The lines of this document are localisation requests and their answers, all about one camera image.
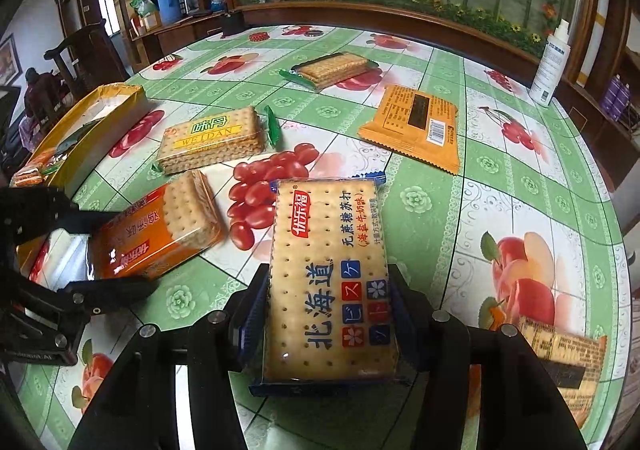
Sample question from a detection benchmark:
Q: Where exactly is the blue Hokkaido cracker pack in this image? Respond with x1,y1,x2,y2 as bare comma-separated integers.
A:
252,178,399,396

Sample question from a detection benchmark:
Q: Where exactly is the Weidan green yellow cracker pack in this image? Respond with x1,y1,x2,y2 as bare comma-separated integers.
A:
155,106,282,176

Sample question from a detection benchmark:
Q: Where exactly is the orange chicken soup cracker pack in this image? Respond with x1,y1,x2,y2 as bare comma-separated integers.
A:
10,149,67,187

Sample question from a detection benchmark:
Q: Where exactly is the yellow snack tray box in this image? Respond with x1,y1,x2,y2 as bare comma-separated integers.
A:
17,83,152,290

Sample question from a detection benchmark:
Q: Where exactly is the orange pack near table edge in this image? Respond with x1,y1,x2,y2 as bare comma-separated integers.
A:
466,314,609,430

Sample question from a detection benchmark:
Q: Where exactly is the fruit pattern green tablecloth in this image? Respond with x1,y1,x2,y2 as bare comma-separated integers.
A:
11,24,632,449

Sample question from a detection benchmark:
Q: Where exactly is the dark wooden chair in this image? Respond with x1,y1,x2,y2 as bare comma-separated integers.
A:
43,19,129,101

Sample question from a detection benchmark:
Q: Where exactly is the orange pack barcode side up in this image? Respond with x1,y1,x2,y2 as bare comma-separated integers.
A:
358,85,460,175

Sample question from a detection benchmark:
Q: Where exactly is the blue water bottle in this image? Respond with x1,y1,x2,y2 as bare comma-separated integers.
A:
157,0,182,26

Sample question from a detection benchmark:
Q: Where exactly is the small black box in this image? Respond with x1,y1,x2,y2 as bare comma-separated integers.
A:
220,10,247,37

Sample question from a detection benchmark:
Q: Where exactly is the white spray bottle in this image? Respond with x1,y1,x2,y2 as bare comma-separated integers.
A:
528,19,570,106

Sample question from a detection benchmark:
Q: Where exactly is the green edged cracker pack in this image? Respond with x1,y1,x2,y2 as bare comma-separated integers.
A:
279,52,378,92

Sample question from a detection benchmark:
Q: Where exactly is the purple bottles pair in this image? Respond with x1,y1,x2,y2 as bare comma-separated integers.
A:
600,74,630,122

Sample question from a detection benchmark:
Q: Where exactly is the framed wall picture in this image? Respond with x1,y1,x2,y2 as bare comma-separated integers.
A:
0,35,22,86

